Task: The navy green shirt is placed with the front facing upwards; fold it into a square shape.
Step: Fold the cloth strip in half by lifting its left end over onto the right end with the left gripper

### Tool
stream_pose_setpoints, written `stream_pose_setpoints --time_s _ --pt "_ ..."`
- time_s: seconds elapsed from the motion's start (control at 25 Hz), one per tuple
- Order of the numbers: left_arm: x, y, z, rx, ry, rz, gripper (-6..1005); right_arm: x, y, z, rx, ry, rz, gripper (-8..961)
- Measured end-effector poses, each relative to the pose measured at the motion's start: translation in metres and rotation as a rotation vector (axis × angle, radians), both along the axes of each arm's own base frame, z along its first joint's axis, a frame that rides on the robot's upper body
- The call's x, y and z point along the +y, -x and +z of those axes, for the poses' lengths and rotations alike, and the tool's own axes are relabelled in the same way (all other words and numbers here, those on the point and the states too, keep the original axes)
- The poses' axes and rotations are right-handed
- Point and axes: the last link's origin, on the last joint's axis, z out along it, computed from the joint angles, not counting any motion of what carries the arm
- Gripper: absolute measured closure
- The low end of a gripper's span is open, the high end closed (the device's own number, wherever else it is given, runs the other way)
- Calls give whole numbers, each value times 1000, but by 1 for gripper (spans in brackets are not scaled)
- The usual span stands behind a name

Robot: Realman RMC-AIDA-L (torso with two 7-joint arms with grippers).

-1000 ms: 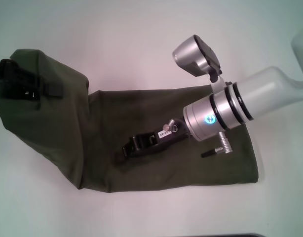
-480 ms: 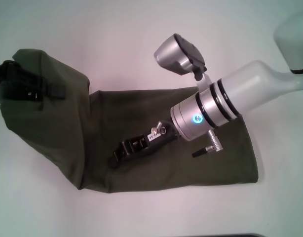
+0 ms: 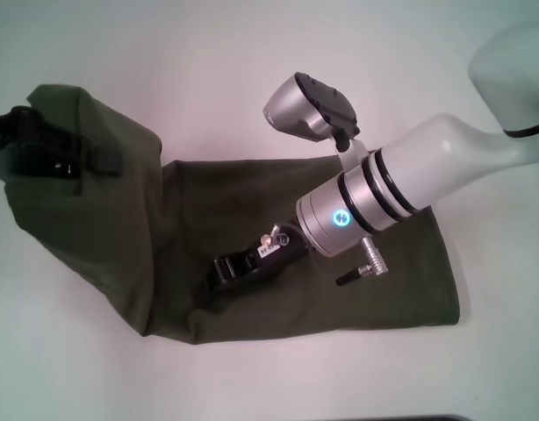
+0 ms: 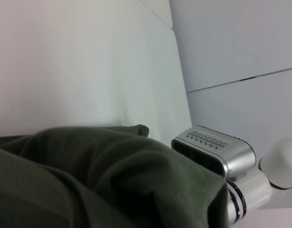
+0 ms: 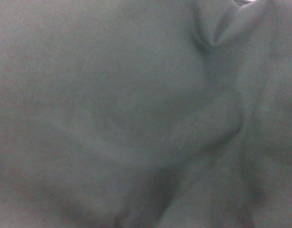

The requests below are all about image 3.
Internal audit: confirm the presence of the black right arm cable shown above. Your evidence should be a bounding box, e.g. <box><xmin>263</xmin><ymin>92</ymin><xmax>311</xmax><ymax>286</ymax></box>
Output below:
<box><xmin>335</xmin><ymin>236</ymin><xmax>379</xmax><ymax>289</ymax></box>

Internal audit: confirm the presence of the silver metal knob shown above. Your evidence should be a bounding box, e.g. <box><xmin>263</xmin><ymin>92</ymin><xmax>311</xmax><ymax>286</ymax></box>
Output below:
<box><xmin>259</xmin><ymin>223</ymin><xmax>291</xmax><ymax>247</ymax></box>

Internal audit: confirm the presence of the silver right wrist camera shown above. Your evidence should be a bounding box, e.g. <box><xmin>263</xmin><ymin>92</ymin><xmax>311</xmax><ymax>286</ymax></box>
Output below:
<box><xmin>262</xmin><ymin>70</ymin><xmax>368</xmax><ymax>176</ymax></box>

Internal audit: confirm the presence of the dark green printed t-shirt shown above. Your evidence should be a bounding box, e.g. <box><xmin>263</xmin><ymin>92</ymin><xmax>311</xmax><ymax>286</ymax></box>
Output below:
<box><xmin>1</xmin><ymin>84</ymin><xmax>463</xmax><ymax>350</ymax></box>

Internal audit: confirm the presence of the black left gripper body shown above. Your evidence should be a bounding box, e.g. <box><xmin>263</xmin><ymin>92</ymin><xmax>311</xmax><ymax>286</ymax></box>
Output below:
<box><xmin>0</xmin><ymin>104</ymin><xmax>85</xmax><ymax>179</ymax></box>

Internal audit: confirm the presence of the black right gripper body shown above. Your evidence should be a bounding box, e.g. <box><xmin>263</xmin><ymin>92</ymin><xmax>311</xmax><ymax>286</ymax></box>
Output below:
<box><xmin>203</xmin><ymin>221</ymin><xmax>309</xmax><ymax>303</ymax></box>

